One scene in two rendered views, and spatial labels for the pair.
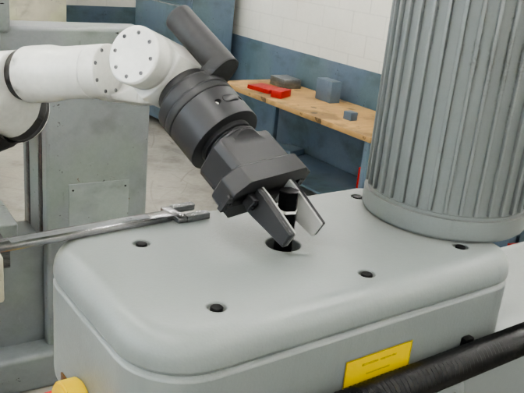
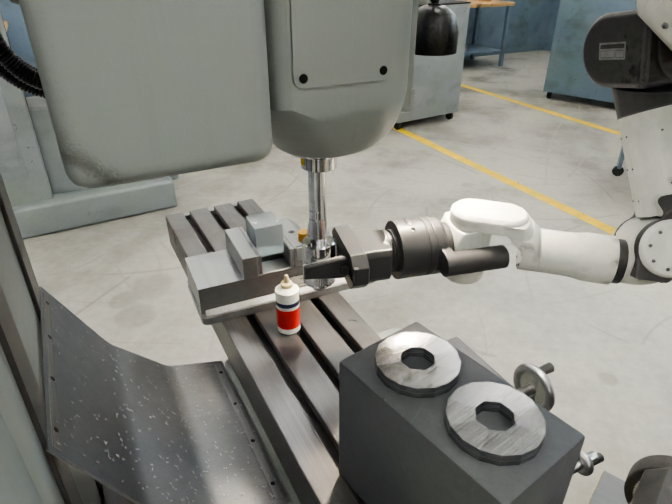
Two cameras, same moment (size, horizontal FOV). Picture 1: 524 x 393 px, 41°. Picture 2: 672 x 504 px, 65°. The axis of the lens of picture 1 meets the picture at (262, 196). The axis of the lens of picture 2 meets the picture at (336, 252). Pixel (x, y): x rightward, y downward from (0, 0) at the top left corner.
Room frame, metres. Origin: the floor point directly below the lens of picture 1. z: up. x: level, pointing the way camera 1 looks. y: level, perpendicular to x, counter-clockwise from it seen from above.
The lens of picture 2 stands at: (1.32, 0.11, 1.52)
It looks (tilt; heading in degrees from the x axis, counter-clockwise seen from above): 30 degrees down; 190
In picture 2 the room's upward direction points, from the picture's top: straight up
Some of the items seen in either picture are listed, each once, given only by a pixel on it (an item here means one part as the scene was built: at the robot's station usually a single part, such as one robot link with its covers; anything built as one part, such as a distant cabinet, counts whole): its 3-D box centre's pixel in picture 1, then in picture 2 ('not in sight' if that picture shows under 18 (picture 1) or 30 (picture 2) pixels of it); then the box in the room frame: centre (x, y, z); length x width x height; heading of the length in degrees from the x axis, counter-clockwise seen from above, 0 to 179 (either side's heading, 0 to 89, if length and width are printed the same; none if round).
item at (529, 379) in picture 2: not in sight; (521, 393); (0.38, 0.37, 0.65); 0.16 x 0.12 x 0.12; 127
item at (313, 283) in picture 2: not in sight; (318, 263); (0.68, -0.03, 1.13); 0.05 x 0.05 x 0.06
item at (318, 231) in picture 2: not in sight; (317, 204); (0.68, -0.03, 1.23); 0.03 x 0.03 x 0.11
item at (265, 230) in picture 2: not in sight; (264, 234); (0.49, -0.17, 1.07); 0.06 x 0.05 x 0.06; 34
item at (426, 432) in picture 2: not in sight; (443, 453); (0.92, 0.16, 1.05); 0.22 x 0.12 x 0.20; 47
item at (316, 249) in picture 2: not in sight; (318, 243); (0.68, -0.03, 1.17); 0.05 x 0.05 x 0.01
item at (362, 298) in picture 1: (286, 307); not in sight; (0.69, -0.04, 1.81); 0.47 x 0.26 x 0.16; 127
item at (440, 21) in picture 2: not in sight; (432, 27); (0.52, 0.10, 1.43); 0.07 x 0.07 x 0.06
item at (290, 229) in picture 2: not in sight; (293, 240); (0.46, -0.13, 1.04); 0.12 x 0.06 x 0.04; 34
